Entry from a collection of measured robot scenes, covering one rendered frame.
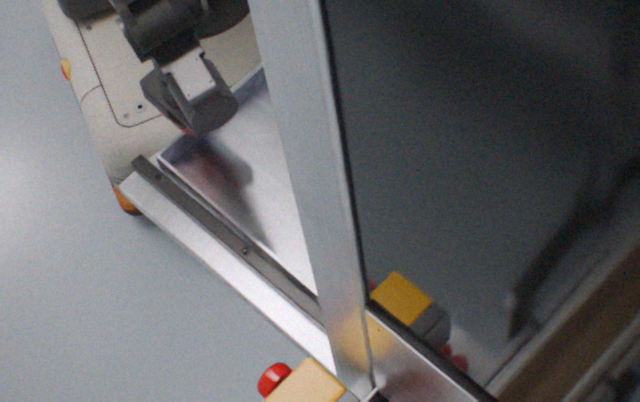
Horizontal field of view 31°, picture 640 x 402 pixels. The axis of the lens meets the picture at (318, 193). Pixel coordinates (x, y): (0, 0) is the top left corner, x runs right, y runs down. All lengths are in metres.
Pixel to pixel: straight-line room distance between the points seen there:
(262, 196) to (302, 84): 0.70
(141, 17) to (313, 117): 0.50
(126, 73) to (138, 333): 0.52
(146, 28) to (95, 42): 1.19
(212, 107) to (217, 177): 0.22
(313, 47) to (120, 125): 1.61
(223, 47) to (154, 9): 1.12
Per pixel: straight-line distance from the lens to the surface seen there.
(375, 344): 1.03
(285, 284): 1.34
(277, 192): 1.42
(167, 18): 1.22
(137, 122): 2.27
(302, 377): 1.15
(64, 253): 2.49
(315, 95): 0.73
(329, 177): 0.81
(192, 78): 1.24
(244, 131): 1.48
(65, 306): 2.44
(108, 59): 2.38
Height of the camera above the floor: 2.09
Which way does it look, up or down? 59 degrees down
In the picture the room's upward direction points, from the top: 11 degrees counter-clockwise
